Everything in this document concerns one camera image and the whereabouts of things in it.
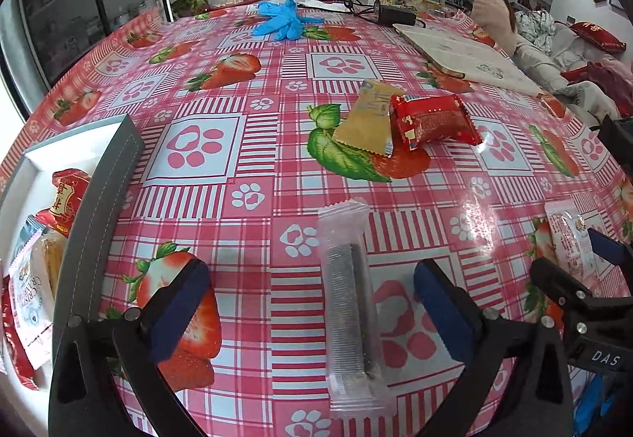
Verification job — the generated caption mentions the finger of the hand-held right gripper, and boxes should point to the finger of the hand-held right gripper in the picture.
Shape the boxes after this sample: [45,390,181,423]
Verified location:
[588,228,633,272]
[531,258,597,319]

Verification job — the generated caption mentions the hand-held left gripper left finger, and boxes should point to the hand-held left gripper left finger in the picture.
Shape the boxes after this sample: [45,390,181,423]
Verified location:
[48,259,211,437]

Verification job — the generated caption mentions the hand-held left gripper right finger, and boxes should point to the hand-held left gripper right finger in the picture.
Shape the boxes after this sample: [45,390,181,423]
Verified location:
[414,258,584,437]

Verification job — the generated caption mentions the white pink-edged snack packet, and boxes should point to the white pink-edged snack packet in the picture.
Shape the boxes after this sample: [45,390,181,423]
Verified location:
[545,201,597,280]

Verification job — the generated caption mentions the clear packet with dark bar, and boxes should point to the clear packet with dark bar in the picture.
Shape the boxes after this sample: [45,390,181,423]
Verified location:
[316,198,396,420]

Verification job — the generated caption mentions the grey white tray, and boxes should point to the grey white tray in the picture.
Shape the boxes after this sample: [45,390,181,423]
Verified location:
[0,114,146,398]

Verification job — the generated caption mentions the red and gold snack packet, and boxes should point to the red and gold snack packet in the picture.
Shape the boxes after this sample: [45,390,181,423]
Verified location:
[34,169,92,237]

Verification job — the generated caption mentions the wide red snack packet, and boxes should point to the wide red snack packet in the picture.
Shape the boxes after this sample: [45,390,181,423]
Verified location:
[389,93,483,152]

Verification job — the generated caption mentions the blue cloth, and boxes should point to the blue cloth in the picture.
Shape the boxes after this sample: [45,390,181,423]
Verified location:
[574,372,619,437]

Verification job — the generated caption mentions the black bag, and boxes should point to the black bag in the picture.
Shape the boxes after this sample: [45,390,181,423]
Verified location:
[600,114,633,161]

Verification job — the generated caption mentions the strawberry print tablecloth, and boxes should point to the strawberry print tablecloth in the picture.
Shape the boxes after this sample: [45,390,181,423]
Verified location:
[0,4,633,437]

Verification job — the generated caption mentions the pink red clothes pile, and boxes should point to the pink red clothes pile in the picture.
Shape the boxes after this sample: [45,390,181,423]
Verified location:
[561,61,633,101]

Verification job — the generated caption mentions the grey sofa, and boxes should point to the grey sofa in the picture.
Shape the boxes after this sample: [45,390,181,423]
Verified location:
[512,19,633,121]

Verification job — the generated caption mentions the red cushion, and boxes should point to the red cushion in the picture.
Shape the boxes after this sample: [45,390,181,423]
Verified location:
[569,21,628,54]

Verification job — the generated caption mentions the grey white clothes pile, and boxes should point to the grey white clothes pile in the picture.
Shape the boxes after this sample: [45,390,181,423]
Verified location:
[514,9,557,47]

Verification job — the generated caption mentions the white doodled drawing board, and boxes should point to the white doodled drawing board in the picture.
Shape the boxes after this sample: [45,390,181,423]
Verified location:
[393,24,542,96]

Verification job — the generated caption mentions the black power box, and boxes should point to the black power box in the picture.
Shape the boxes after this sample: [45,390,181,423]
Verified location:
[378,6,419,26]

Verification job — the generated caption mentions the blue rubber gloves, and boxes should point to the blue rubber gloves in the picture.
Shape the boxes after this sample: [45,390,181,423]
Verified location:
[254,0,324,42]

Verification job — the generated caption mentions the green potted plant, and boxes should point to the green potted plant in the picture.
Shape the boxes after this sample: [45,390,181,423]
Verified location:
[171,0,216,17]

